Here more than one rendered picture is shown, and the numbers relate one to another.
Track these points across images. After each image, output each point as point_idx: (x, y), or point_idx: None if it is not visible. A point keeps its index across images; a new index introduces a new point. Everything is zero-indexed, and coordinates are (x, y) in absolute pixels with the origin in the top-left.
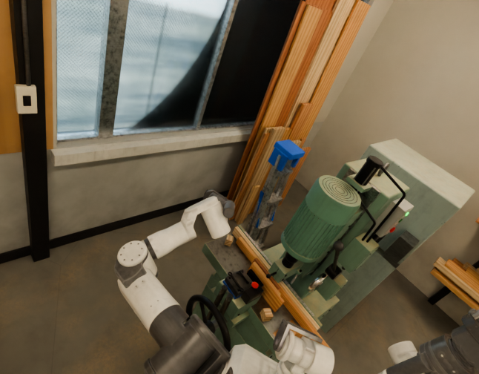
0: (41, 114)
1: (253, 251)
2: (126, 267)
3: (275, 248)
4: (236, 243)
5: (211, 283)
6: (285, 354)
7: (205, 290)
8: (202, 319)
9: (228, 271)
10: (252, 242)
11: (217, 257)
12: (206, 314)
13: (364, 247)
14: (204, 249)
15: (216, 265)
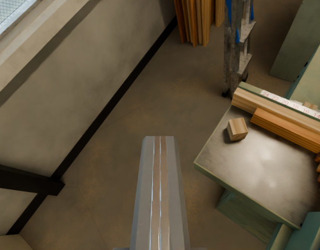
0: None
1: (307, 128)
2: None
3: (313, 70)
4: (252, 123)
5: (240, 205)
6: None
7: (230, 203)
8: (240, 217)
9: (279, 208)
10: (294, 108)
11: (235, 182)
12: (246, 219)
13: None
14: (198, 169)
15: (239, 195)
